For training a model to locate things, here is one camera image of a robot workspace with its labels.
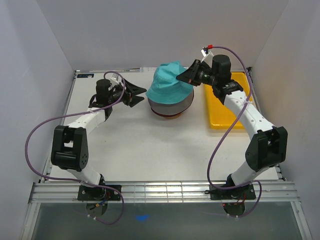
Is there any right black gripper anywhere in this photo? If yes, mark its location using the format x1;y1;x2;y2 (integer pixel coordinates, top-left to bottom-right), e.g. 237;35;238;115
176;60;218;87

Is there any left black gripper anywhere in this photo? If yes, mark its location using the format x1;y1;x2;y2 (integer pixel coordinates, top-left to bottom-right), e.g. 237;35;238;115
108;78;147;108

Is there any teal hat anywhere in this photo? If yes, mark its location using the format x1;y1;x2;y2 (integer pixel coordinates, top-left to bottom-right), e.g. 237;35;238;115
146;61;193;105

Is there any grey cap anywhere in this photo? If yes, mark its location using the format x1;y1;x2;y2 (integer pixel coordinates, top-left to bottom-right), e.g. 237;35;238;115
147;90;195;115

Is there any dark red bucket hat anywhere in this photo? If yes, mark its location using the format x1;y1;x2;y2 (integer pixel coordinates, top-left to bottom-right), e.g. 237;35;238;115
151;109;185;118

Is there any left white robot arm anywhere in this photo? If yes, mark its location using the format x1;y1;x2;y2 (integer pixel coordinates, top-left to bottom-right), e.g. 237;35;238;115
50;78;147;200

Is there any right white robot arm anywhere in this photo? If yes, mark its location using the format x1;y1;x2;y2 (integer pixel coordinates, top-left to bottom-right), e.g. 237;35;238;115
176;54;288;199

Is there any blue label sticker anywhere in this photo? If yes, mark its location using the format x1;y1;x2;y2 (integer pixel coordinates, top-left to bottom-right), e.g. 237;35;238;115
76;73;94;78

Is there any yellow plastic tray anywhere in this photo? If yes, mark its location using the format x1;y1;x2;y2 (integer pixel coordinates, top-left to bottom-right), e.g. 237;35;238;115
204;71;253;130

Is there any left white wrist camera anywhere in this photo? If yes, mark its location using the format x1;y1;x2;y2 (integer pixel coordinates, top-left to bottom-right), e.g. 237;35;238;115
109;73;122;85

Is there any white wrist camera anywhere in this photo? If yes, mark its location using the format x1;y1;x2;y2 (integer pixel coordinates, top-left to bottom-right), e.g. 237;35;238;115
201;44;214;62
109;73;122;85

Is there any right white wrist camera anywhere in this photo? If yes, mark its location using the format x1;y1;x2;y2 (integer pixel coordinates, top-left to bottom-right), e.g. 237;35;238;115
201;44;214;62

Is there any aluminium front rail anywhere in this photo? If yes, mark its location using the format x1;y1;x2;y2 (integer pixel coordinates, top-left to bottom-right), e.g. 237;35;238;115
29;180;300;204

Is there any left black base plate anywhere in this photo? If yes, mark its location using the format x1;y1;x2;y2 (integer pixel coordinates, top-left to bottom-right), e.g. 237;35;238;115
77;185;122;202

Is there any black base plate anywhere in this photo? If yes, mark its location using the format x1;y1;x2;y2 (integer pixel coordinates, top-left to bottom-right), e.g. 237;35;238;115
77;185;122;202
204;184;256;200

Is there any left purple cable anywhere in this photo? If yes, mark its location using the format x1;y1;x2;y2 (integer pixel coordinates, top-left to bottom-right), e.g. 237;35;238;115
24;71;125;226

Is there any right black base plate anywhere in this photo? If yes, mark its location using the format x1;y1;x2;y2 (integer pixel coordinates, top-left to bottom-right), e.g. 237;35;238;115
204;184;256;200

